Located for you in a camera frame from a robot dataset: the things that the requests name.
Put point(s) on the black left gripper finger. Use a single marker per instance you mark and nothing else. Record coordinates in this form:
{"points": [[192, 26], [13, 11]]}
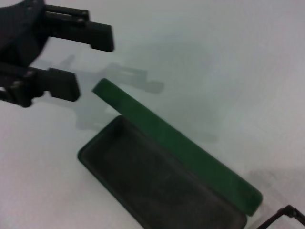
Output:
{"points": [[100, 37]]}

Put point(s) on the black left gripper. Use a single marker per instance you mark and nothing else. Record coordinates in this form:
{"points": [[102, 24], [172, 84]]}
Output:
{"points": [[19, 31]]}

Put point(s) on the green glasses case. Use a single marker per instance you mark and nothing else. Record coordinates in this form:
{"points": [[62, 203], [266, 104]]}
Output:
{"points": [[166, 179]]}

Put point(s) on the black glasses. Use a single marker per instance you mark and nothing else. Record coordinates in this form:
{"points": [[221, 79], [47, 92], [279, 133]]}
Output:
{"points": [[289, 209]]}

